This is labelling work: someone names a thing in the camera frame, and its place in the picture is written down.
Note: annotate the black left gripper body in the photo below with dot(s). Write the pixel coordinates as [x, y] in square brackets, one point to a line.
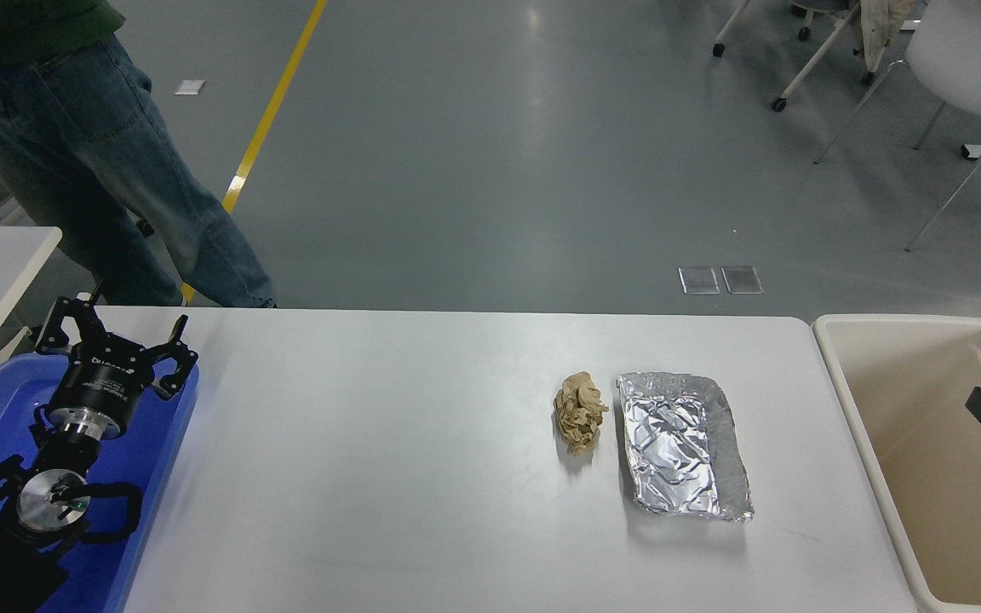
[103, 387]

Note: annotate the silver foil tray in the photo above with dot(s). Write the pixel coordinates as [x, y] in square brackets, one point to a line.
[678, 443]

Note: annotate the tan paper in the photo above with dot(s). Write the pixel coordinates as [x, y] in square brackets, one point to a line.
[580, 413]

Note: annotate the large pale bin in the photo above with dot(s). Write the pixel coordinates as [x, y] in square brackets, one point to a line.
[925, 477]

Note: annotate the person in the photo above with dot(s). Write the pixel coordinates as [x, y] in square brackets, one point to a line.
[116, 170]

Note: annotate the silver floor plate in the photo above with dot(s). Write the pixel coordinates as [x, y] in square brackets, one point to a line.
[698, 280]
[742, 280]

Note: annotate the white shell chair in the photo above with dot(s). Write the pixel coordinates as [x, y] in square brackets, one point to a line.
[967, 51]

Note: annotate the pale hanging cloth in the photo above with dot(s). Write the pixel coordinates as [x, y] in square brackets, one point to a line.
[878, 25]

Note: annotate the office chair caster base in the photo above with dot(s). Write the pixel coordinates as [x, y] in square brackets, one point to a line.
[803, 32]

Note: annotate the white rolling table frame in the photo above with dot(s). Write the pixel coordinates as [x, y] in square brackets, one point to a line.
[814, 55]

